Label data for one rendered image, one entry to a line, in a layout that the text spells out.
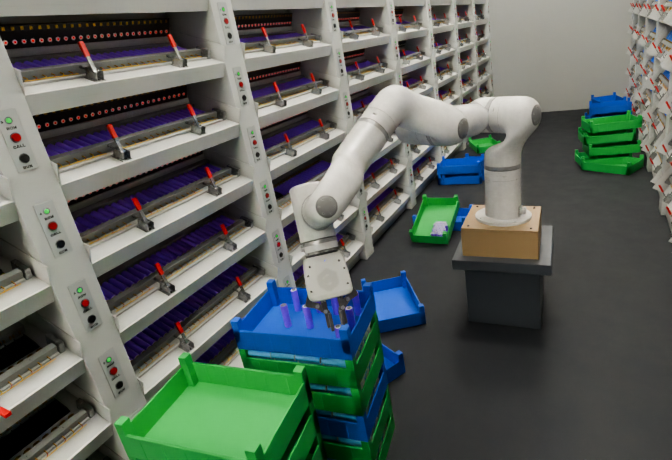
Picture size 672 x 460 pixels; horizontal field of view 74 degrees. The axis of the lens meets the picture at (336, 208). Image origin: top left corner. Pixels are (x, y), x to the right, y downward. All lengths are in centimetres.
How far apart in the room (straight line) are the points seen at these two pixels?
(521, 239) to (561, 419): 54
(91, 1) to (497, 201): 131
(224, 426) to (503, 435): 77
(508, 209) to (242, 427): 111
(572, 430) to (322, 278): 81
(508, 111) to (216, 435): 121
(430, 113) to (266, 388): 76
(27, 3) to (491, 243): 142
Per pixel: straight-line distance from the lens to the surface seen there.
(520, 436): 142
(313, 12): 211
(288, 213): 171
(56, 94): 115
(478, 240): 162
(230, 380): 105
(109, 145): 126
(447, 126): 119
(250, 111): 155
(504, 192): 161
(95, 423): 133
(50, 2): 120
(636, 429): 150
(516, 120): 152
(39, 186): 111
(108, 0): 128
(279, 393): 100
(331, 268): 99
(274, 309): 127
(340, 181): 94
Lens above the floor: 104
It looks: 20 degrees down
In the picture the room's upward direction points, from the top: 10 degrees counter-clockwise
